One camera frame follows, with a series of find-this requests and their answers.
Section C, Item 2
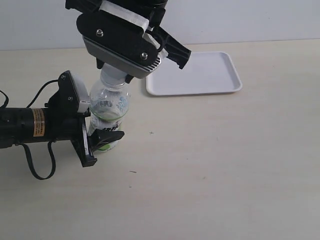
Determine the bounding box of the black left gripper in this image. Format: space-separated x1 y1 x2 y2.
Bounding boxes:
45 96 125 168

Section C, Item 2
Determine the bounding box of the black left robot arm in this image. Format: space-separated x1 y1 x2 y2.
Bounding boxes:
0 97 125 168

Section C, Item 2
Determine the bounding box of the clear lime drink bottle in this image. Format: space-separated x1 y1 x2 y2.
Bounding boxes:
88 80 130 136

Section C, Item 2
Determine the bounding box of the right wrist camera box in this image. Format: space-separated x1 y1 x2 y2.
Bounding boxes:
76 11 163 79

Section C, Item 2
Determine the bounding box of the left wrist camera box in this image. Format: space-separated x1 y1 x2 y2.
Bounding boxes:
58 70 90 115

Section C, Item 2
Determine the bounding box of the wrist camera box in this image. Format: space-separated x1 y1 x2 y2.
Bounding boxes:
76 11 163 79
58 70 90 115

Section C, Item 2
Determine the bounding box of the black left camera cable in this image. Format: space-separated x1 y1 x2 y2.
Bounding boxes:
0 79 60 180

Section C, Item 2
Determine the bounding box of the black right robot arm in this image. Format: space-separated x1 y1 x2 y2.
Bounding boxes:
64 0 191 84

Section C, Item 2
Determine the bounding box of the white plastic tray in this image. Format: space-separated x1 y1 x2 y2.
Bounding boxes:
146 51 243 96

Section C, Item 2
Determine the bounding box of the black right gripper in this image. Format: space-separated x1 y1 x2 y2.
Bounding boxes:
64 0 192 85

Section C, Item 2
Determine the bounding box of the white bottle cap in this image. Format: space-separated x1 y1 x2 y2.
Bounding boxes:
100 63 127 86

